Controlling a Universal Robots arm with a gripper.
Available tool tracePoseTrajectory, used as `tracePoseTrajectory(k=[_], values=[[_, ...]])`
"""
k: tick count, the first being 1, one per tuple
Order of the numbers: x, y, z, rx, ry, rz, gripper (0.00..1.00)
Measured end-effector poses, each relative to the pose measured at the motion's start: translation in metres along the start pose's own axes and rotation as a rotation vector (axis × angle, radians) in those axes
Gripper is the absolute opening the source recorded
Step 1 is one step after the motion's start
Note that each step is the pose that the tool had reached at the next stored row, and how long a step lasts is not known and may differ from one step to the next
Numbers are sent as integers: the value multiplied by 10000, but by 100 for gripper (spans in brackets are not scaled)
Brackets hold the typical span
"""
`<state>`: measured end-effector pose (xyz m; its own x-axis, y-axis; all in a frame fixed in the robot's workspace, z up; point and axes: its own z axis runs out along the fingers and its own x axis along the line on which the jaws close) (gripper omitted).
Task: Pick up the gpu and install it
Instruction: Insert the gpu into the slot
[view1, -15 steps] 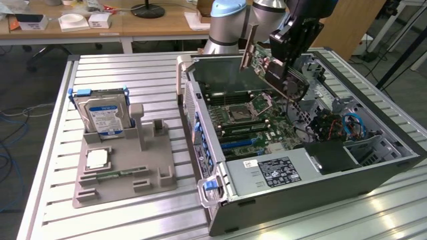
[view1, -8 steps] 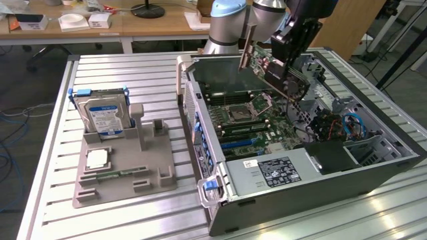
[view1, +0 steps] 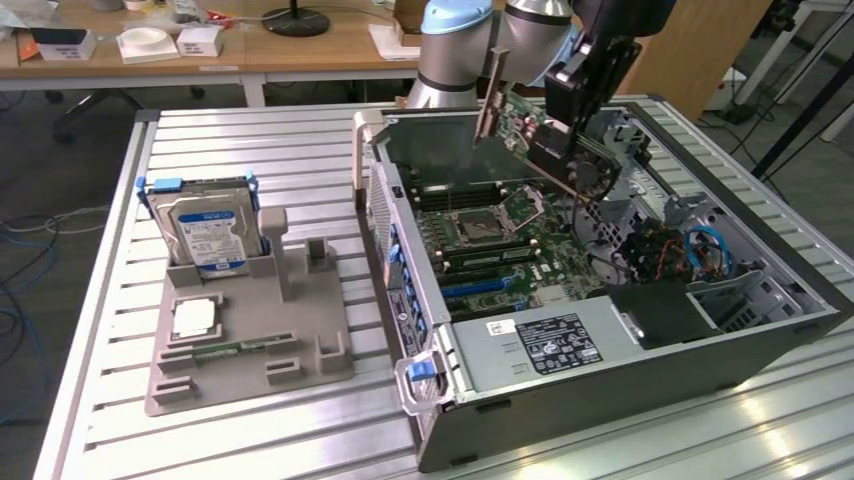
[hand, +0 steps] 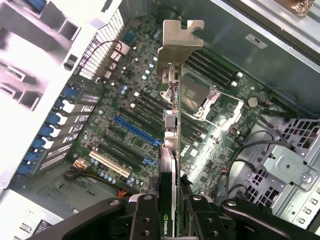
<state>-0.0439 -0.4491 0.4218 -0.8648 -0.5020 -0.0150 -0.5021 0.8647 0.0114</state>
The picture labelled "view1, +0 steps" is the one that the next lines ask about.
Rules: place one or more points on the blue case latch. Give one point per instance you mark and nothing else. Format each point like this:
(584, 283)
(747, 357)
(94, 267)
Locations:
(421, 372)

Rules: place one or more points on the black open PC case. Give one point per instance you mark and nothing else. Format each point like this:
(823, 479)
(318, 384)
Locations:
(601, 400)

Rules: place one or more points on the CPU socket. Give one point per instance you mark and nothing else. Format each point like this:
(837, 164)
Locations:
(481, 227)

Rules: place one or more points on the black RAM stick with label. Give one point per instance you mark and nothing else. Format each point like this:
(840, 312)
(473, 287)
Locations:
(488, 260)

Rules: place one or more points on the metal disk bay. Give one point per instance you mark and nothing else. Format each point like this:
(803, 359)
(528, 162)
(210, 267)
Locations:
(728, 300)

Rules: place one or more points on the grey printed parts rack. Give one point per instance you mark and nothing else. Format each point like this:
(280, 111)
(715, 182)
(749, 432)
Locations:
(268, 325)

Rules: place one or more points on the silver CPU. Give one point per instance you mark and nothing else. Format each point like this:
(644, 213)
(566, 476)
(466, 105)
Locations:
(196, 319)

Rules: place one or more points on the NVIDIA graphics card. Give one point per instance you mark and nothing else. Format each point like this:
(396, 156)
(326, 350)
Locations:
(517, 125)

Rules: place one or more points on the white box with dark lid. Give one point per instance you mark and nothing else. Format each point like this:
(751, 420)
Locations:
(67, 50)

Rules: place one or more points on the black lamp base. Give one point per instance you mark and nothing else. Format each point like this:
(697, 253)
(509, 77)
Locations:
(294, 22)

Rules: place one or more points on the green motherboard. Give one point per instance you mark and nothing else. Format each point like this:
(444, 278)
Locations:
(568, 265)

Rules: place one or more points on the green RAM stick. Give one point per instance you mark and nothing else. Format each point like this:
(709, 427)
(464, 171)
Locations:
(234, 347)

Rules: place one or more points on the silver drive cage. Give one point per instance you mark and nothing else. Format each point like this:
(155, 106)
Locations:
(617, 215)

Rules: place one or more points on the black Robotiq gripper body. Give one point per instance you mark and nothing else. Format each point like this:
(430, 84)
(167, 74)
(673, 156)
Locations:
(624, 17)

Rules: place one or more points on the hard disk in blue caddy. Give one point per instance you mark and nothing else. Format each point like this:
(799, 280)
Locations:
(208, 235)

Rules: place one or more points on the wooden desk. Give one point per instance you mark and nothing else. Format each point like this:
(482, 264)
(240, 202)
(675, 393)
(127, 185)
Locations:
(107, 65)

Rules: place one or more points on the white labelled carton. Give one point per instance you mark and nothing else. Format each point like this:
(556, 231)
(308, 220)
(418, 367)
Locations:
(201, 45)

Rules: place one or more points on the black chair base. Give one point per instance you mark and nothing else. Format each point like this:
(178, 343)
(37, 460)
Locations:
(87, 105)

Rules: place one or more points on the metal socket cover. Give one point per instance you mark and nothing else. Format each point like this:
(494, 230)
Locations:
(528, 210)

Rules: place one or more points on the grey power supply unit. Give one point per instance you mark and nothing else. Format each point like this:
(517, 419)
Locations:
(494, 360)

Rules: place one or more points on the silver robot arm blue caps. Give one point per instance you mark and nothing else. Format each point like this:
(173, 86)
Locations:
(454, 65)

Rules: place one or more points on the blue expansion slot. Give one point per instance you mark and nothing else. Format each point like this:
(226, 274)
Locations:
(474, 290)

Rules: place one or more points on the white booklet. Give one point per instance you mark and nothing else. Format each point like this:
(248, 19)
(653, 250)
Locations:
(390, 45)

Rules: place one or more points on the brown cardboard box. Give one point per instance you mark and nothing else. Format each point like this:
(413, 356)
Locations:
(408, 20)

